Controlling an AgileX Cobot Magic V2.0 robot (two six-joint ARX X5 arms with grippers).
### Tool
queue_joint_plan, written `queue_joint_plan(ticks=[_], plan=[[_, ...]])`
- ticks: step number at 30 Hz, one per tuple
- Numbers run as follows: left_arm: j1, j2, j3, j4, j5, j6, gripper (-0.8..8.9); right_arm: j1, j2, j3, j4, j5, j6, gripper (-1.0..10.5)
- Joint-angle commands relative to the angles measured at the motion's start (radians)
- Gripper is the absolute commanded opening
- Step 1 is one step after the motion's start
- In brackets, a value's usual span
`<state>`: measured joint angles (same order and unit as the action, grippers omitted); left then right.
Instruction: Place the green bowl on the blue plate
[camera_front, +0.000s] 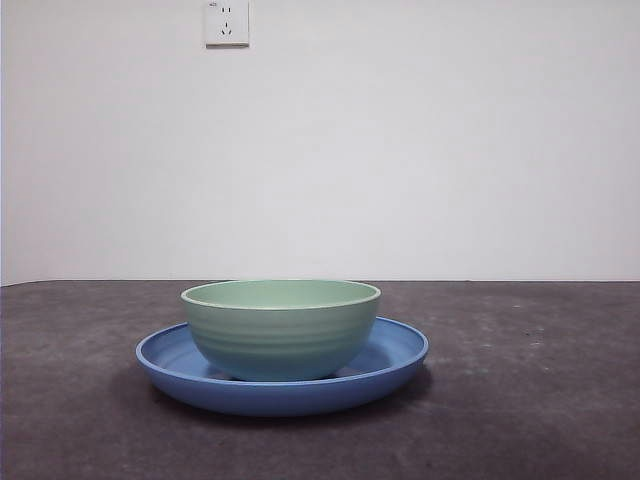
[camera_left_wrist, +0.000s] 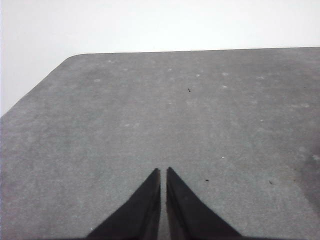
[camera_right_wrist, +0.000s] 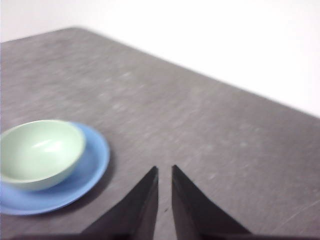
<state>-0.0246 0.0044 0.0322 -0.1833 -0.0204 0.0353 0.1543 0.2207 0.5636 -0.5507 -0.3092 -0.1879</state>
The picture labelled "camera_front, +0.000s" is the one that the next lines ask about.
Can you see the white wall socket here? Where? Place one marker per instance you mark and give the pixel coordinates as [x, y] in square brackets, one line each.
[227, 25]

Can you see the green ribbed bowl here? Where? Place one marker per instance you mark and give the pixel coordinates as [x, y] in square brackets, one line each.
[280, 340]

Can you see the blue round plate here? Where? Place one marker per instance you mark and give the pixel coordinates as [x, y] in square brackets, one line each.
[280, 400]

